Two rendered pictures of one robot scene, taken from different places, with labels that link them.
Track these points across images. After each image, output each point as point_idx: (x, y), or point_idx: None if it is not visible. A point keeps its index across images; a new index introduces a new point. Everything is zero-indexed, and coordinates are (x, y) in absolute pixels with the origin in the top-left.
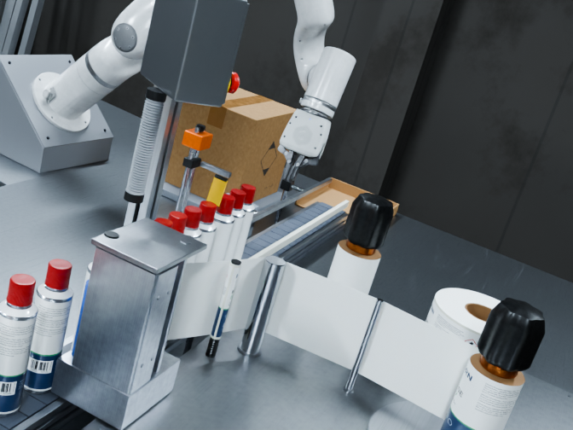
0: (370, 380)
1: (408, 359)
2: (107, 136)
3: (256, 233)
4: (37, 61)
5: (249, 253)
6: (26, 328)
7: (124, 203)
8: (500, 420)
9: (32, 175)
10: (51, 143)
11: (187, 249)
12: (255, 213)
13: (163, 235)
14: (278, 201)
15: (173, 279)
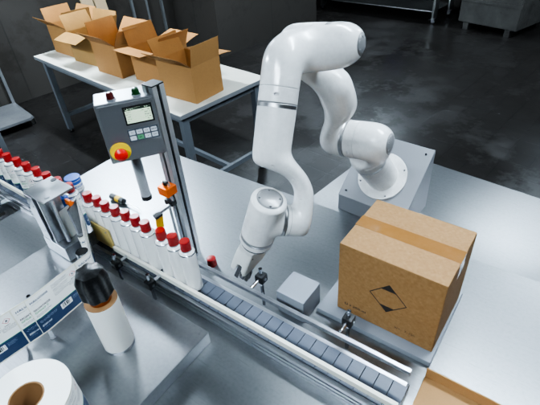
0: (59, 353)
1: (12, 333)
2: None
3: (312, 327)
4: (395, 144)
5: (229, 302)
6: None
7: (317, 247)
8: None
9: (332, 206)
10: (345, 194)
11: (38, 198)
12: (243, 284)
13: (53, 191)
14: (406, 353)
15: (32, 202)
